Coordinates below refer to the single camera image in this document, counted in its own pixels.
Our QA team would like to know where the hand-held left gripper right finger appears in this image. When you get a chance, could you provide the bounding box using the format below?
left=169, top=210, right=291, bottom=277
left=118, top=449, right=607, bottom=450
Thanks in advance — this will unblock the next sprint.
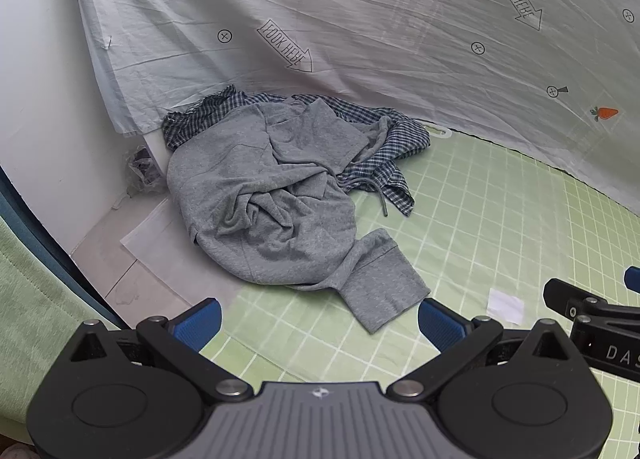
left=389, top=298, right=590, bottom=402

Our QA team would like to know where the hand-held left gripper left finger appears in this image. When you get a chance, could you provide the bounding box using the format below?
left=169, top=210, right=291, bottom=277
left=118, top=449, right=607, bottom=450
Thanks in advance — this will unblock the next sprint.
left=69, top=298, right=253, bottom=402

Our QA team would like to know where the grey zip hoodie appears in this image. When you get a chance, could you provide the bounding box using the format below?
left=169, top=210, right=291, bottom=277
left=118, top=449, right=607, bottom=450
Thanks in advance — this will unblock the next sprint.
left=166, top=102, right=432, bottom=335

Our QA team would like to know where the white paper label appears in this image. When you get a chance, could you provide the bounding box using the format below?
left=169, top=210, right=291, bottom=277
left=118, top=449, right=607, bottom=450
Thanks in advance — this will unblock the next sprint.
left=487, top=289, right=525, bottom=326

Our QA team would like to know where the green grid mat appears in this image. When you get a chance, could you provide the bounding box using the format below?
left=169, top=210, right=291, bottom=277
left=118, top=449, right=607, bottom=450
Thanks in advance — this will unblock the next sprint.
left=199, top=126, right=640, bottom=459

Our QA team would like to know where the light green fabric cover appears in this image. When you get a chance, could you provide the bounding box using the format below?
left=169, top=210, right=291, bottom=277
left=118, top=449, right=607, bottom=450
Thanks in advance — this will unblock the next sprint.
left=0, top=212, right=123, bottom=445

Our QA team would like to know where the crumpled clear plastic bag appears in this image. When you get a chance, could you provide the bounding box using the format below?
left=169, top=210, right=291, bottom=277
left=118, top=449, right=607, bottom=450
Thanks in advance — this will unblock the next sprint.
left=125, top=145, right=163, bottom=197

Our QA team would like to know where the blue plaid shirt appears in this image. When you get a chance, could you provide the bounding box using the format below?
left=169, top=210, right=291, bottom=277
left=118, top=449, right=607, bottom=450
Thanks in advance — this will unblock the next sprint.
left=161, top=84, right=432, bottom=217

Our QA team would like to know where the blue fabric band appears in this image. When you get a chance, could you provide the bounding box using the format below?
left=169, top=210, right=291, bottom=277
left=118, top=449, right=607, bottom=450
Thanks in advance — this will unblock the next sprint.
left=0, top=166, right=126, bottom=330

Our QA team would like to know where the white printed bed sheet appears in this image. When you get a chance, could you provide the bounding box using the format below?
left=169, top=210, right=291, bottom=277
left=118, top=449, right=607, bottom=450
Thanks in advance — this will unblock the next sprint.
left=62, top=0, right=640, bottom=217

